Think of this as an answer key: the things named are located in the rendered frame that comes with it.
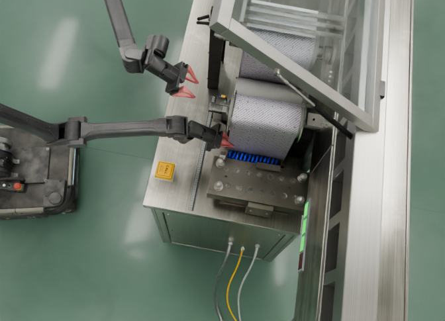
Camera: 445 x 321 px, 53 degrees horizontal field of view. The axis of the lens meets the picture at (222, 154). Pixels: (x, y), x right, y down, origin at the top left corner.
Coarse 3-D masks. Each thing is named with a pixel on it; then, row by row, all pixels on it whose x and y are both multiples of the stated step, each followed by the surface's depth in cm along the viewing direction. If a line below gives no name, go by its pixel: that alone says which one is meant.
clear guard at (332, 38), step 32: (256, 0) 98; (288, 0) 105; (320, 0) 113; (352, 0) 124; (256, 32) 96; (288, 32) 103; (320, 32) 111; (352, 32) 120; (320, 64) 108; (352, 64) 117; (352, 96) 114
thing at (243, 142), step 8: (232, 136) 169; (240, 136) 168; (248, 136) 167; (256, 136) 165; (240, 144) 175; (248, 144) 173; (256, 144) 172; (264, 144) 171; (272, 144) 169; (280, 144) 168; (288, 144) 167; (248, 152) 181; (256, 152) 179; (264, 152) 178; (272, 152) 176; (280, 152) 175
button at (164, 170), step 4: (160, 164) 188; (164, 164) 189; (168, 164) 189; (172, 164) 189; (156, 168) 188; (160, 168) 188; (164, 168) 188; (168, 168) 188; (172, 168) 188; (156, 172) 187; (160, 172) 187; (164, 172) 187; (168, 172) 187; (172, 172) 188; (156, 176) 187; (160, 176) 187; (164, 176) 187; (168, 176) 187
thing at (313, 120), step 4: (308, 116) 159; (312, 116) 159; (316, 116) 160; (320, 116) 160; (308, 120) 159; (312, 120) 159; (316, 120) 159; (320, 120) 159; (308, 124) 158; (312, 124) 158; (316, 124) 158; (320, 124) 159; (320, 128) 159
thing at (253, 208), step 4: (248, 204) 174; (252, 204) 174; (256, 204) 175; (260, 204) 175; (248, 208) 177; (252, 208) 176; (256, 208) 175; (260, 208) 174; (264, 208) 174; (268, 208) 174; (272, 208) 174; (248, 212) 182; (252, 212) 181; (256, 212) 180; (260, 212) 179; (264, 212) 178; (268, 212) 177; (264, 216) 184; (268, 216) 182
